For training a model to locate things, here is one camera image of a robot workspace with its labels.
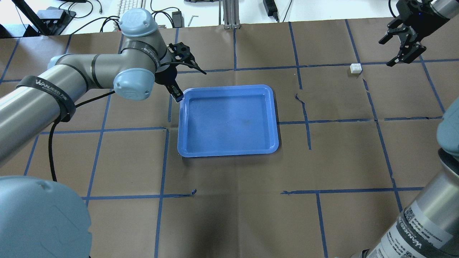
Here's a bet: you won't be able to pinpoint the blue plastic tray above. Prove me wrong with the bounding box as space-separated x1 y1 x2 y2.
177 85 280 157

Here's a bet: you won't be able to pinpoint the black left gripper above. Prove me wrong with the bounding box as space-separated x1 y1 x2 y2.
155 42 207 103

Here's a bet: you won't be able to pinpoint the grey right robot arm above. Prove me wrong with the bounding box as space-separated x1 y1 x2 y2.
353 0 459 258

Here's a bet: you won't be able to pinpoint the white block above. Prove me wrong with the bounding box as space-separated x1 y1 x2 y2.
349 63 363 75

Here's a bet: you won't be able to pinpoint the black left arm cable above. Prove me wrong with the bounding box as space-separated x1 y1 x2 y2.
48 90 117 182

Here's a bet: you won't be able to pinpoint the white keyboard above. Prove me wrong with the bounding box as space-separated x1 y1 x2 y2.
109 0 147 20

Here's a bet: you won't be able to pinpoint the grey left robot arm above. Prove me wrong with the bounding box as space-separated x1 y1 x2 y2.
0 8 200 258

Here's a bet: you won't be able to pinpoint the aluminium frame post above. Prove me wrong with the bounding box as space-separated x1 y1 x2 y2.
219 0 241 30

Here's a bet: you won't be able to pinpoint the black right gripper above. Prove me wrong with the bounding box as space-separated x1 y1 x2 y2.
379 0 442 67

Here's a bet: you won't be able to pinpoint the black power adapter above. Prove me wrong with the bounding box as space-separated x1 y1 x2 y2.
262 0 278 18

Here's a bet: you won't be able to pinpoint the black camera stand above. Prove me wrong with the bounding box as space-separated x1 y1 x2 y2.
13 0 76 36

